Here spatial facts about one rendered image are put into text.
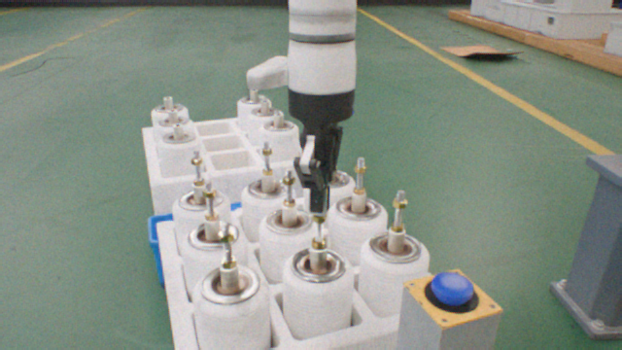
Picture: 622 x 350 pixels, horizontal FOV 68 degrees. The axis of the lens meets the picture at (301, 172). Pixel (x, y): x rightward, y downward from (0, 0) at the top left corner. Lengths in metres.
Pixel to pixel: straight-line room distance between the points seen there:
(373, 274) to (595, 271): 0.47
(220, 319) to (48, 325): 0.51
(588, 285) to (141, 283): 0.88
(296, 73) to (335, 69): 0.04
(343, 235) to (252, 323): 0.23
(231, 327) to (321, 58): 0.33
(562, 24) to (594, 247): 3.09
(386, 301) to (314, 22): 0.39
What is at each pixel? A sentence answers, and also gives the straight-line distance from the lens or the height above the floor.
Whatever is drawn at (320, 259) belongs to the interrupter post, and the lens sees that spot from 0.61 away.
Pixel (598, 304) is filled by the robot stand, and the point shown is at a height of 0.06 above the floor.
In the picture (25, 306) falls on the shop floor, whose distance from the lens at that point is 1.09.
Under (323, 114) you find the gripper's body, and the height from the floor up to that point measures 0.47.
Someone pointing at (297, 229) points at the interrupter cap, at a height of 0.25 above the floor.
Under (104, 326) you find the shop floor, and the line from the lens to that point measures 0.98.
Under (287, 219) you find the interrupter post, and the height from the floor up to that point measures 0.26.
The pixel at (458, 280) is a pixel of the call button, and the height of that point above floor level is 0.33.
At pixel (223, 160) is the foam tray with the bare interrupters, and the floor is 0.16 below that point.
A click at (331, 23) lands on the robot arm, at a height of 0.56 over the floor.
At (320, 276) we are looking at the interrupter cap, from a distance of 0.60.
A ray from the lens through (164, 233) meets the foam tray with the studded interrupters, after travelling 0.86.
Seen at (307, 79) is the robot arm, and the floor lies 0.51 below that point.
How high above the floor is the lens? 0.62
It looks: 25 degrees down
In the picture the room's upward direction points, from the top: straight up
